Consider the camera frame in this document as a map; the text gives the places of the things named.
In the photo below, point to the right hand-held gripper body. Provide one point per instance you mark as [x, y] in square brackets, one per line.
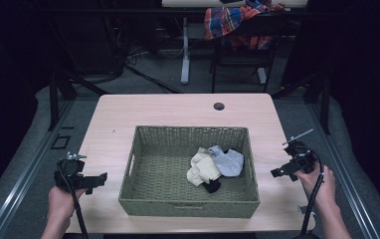
[300, 157]

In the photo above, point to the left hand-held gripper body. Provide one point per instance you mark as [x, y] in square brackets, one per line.
[69, 167]

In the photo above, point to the light blue sock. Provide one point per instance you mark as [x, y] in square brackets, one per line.
[229, 162]

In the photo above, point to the green woven basket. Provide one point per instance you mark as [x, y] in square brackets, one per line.
[158, 176]

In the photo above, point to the black sock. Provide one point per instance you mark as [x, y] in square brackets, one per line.
[212, 186]

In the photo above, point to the cream sock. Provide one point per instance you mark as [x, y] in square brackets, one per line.
[204, 169]

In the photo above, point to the person's right hand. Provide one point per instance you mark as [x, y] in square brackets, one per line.
[320, 187]

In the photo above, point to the person's left hand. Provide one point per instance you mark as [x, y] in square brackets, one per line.
[60, 204]

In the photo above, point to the black metal stand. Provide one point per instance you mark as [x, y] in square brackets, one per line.
[54, 99]
[324, 99]

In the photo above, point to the black table grommet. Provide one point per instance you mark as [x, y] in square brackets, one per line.
[219, 106]

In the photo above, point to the black chair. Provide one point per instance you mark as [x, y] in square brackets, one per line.
[244, 56]

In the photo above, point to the white desk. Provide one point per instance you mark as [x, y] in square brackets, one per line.
[185, 49]

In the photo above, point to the plaid cloth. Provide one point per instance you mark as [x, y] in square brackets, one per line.
[223, 20]

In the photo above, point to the aluminium rail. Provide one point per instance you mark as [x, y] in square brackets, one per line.
[343, 179]
[22, 176]

